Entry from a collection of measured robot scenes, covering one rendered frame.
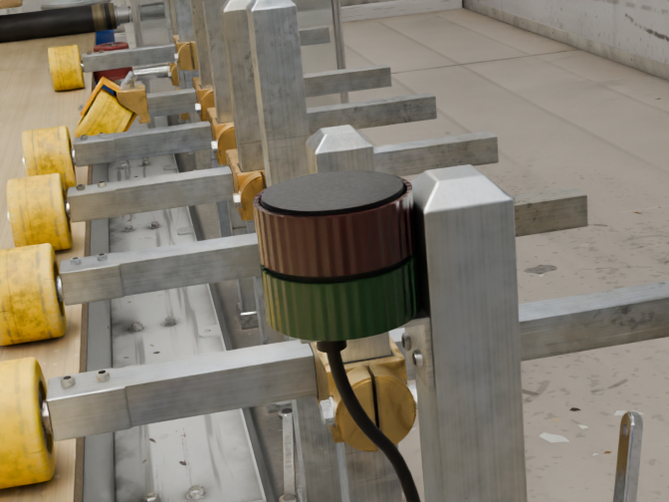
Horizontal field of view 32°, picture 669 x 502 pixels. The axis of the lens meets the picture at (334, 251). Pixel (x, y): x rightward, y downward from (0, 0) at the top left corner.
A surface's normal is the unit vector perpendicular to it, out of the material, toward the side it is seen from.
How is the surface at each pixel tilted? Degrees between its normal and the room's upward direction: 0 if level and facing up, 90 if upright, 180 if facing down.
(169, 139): 90
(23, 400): 45
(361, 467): 90
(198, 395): 90
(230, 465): 0
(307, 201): 0
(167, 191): 90
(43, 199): 57
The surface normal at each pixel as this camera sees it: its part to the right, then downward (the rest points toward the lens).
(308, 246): -0.30, 0.33
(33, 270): 0.06, -0.51
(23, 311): 0.19, 0.33
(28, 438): 0.17, 0.11
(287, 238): -0.56, 0.32
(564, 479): -0.09, -0.94
